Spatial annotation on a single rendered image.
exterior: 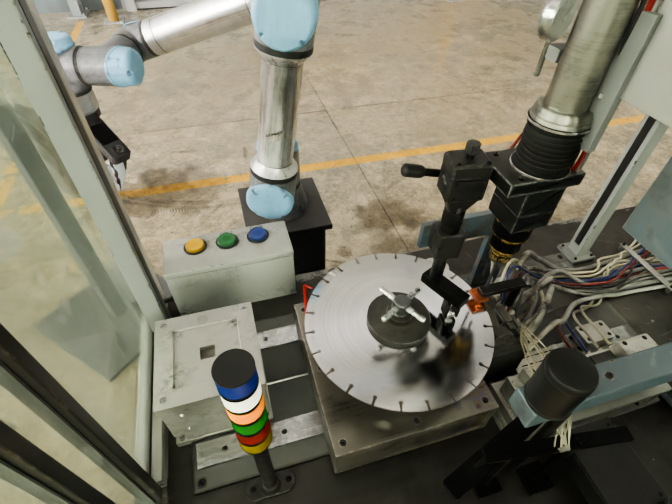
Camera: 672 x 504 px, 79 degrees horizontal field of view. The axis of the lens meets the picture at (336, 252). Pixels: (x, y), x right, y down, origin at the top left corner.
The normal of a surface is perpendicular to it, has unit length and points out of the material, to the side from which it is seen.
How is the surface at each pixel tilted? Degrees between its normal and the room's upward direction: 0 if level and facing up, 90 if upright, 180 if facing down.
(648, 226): 90
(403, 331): 5
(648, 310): 0
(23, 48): 90
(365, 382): 0
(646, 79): 90
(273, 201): 97
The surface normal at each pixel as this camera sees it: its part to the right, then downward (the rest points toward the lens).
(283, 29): 0.01, 0.62
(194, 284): 0.28, 0.69
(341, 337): 0.02, -0.70
